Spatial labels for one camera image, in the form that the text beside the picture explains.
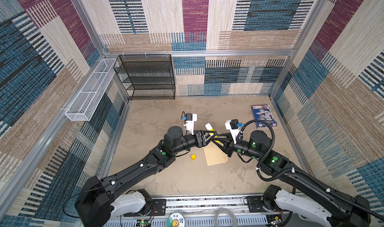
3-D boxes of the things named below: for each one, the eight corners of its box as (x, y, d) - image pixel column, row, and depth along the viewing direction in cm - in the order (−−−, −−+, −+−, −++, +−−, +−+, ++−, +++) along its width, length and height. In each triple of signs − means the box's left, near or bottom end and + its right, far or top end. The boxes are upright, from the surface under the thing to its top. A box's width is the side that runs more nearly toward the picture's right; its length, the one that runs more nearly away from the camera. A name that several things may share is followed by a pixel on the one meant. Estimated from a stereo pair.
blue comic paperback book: (257, 129, 105) (259, 124, 101) (250, 108, 117) (252, 103, 113) (274, 128, 105) (277, 124, 101) (266, 108, 117) (268, 103, 113)
